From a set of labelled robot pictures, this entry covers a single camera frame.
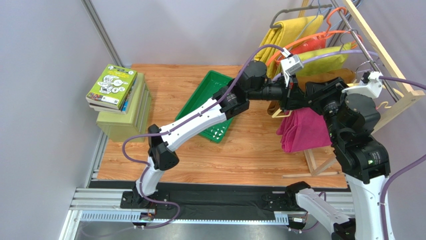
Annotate metal hanging rail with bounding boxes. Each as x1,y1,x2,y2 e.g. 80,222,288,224
330,0,400,102

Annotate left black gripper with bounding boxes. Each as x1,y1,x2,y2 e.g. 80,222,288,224
247,71,311,114

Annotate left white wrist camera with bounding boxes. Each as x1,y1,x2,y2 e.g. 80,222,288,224
280,48,304,86

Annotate orange hanger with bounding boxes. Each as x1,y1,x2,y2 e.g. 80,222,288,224
266,6,364,67

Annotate wooden clothes rack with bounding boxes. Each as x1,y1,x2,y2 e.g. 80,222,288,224
269,0,426,179

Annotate yellow trousers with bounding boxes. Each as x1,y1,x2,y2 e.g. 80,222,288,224
254,15,324,79

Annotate lilac hanger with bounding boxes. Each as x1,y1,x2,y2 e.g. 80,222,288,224
302,49,362,64

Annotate green plastic tray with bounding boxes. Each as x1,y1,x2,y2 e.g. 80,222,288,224
175,70,233,144

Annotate black base mat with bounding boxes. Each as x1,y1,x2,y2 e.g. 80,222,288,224
88,180,352,221

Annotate aluminium corner post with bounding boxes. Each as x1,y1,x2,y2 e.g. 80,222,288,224
81,0,125,67

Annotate cream yellow hanger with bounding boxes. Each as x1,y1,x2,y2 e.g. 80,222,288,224
267,83,404,119

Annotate pink trousers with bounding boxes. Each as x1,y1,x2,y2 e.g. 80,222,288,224
276,108,331,153

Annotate red orange trousers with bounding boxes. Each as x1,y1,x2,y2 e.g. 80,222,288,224
286,32,326,55

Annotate grey hanger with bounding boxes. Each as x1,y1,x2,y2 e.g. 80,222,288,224
269,3,333,29

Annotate lime green trousers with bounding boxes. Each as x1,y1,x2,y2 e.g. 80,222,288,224
291,46,348,77

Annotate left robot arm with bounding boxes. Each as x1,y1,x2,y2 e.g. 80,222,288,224
134,55,304,200

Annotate brown trousers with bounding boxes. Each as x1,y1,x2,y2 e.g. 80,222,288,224
267,68,355,116

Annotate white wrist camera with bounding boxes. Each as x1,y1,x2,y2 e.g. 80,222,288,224
341,71,383,99
280,48,304,86

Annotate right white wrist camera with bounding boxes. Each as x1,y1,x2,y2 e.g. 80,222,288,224
341,71,383,99

